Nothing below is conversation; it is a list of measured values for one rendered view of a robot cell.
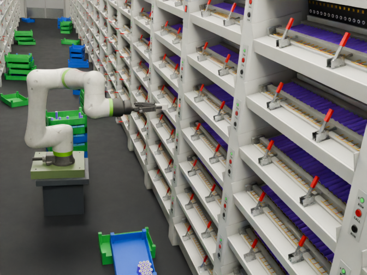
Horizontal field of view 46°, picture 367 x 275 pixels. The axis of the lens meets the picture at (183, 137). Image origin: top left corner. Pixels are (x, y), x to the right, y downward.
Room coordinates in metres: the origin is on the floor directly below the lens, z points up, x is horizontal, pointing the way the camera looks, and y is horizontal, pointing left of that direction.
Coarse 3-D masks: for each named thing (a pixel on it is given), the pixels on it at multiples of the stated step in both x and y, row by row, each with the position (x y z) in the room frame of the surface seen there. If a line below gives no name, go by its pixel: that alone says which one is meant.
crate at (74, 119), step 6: (48, 114) 3.28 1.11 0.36; (54, 114) 3.31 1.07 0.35; (60, 114) 3.33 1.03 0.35; (66, 114) 3.35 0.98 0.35; (72, 114) 3.37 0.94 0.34; (78, 114) 3.39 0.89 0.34; (84, 114) 3.24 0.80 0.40; (48, 120) 3.10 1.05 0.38; (54, 120) 3.12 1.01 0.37; (60, 120) 3.14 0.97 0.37; (66, 120) 3.16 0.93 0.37; (72, 120) 3.18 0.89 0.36; (78, 120) 3.20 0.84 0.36; (84, 120) 3.22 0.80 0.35
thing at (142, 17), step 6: (150, 6) 3.52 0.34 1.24; (132, 12) 3.47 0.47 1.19; (138, 12) 3.49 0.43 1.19; (144, 12) 3.46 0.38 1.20; (150, 12) 3.09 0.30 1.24; (138, 18) 3.32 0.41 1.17; (144, 18) 3.31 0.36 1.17; (150, 18) 3.22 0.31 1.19; (138, 24) 3.31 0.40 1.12; (144, 24) 3.11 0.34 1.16; (150, 24) 2.90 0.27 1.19; (144, 30) 3.13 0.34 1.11; (150, 30) 2.91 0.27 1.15
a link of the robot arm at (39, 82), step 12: (36, 72) 2.30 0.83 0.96; (48, 72) 2.34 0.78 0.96; (36, 84) 2.27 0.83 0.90; (48, 84) 2.31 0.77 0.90; (36, 96) 2.30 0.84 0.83; (36, 108) 2.32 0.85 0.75; (36, 120) 2.34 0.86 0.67; (36, 132) 2.35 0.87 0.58; (48, 132) 2.42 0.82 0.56; (36, 144) 2.36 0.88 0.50; (48, 144) 2.40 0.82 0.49
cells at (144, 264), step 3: (144, 261) 1.86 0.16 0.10; (147, 261) 1.87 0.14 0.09; (141, 264) 1.85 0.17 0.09; (144, 264) 1.86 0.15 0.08; (147, 264) 1.85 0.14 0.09; (150, 264) 1.85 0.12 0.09; (138, 267) 1.83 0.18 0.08; (141, 267) 1.83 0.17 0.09; (144, 267) 1.83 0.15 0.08; (147, 267) 1.84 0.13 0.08; (150, 267) 1.86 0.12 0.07; (138, 270) 1.84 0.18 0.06; (141, 270) 1.81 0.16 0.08; (144, 270) 1.81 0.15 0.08; (147, 270) 1.82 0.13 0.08; (150, 270) 1.82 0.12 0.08; (138, 273) 1.81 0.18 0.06; (141, 273) 1.80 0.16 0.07; (144, 273) 1.80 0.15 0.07; (147, 273) 1.80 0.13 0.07; (150, 273) 1.80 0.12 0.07
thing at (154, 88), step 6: (156, 84) 2.82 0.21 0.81; (162, 84) 2.83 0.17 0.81; (168, 84) 2.85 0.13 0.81; (156, 90) 2.82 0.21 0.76; (156, 96) 2.71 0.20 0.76; (168, 96) 2.67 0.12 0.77; (156, 102) 2.71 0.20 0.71; (162, 102) 2.59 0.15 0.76; (168, 102) 2.57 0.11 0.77; (168, 114) 2.40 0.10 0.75; (174, 114) 2.37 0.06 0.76; (174, 120) 2.28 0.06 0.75
